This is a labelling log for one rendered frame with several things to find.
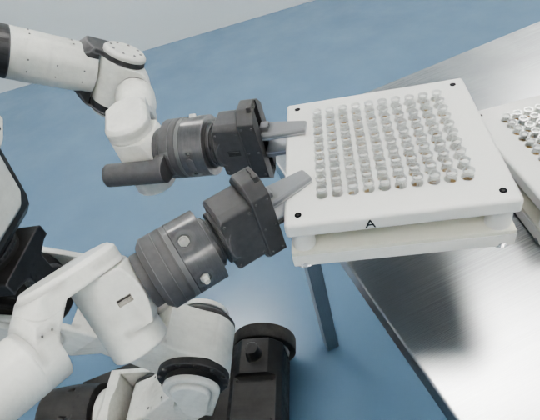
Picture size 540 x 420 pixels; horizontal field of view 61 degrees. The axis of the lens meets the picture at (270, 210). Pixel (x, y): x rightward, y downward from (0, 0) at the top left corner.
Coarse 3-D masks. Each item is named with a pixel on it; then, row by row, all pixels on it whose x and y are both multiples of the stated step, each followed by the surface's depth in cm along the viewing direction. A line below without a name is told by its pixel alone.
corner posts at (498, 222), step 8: (488, 216) 49; (496, 216) 48; (504, 216) 48; (488, 224) 50; (496, 224) 49; (504, 224) 49; (296, 240) 52; (304, 240) 52; (312, 240) 52; (296, 248) 53; (304, 248) 53
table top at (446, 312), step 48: (480, 48) 103; (528, 48) 99; (480, 96) 90; (528, 96) 87; (528, 240) 64; (384, 288) 64; (432, 288) 62; (480, 288) 61; (528, 288) 59; (432, 336) 57; (480, 336) 56; (528, 336) 55; (432, 384) 53; (480, 384) 52; (528, 384) 51
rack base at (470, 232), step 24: (480, 216) 51; (336, 240) 53; (360, 240) 52; (384, 240) 52; (408, 240) 51; (432, 240) 50; (456, 240) 50; (480, 240) 50; (504, 240) 50; (312, 264) 54
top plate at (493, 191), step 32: (352, 96) 65; (384, 96) 64; (416, 96) 62; (448, 96) 60; (352, 128) 60; (480, 128) 54; (288, 160) 58; (480, 160) 51; (384, 192) 50; (416, 192) 49; (448, 192) 48; (480, 192) 47; (512, 192) 46; (288, 224) 50; (320, 224) 49; (352, 224) 49; (384, 224) 49
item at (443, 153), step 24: (360, 120) 60; (384, 120) 58; (432, 120) 56; (336, 144) 57; (360, 144) 56; (408, 144) 54; (336, 168) 55; (360, 168) 53; (384, 168) 52; (408, 168) 51; (432, 168) 50
